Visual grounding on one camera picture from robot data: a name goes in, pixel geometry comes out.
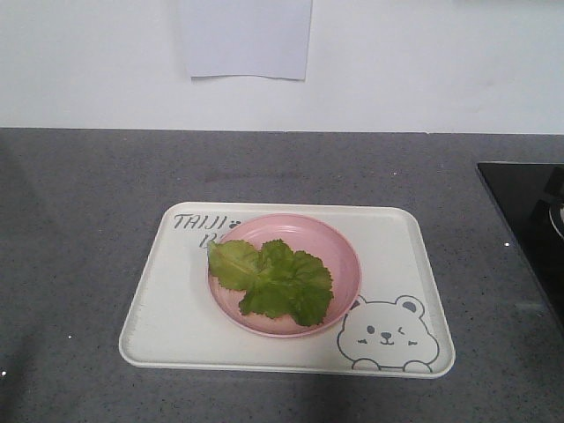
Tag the pink round plate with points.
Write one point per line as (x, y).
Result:
(299, 233)

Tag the white paper on wall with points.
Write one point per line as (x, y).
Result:
(246, 38)

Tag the cream bear serving tray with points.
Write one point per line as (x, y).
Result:
(398, 328)

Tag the black glass cooktop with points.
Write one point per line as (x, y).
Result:
(530, 198)

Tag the green lettuce leaf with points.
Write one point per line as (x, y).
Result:
(275, 280)

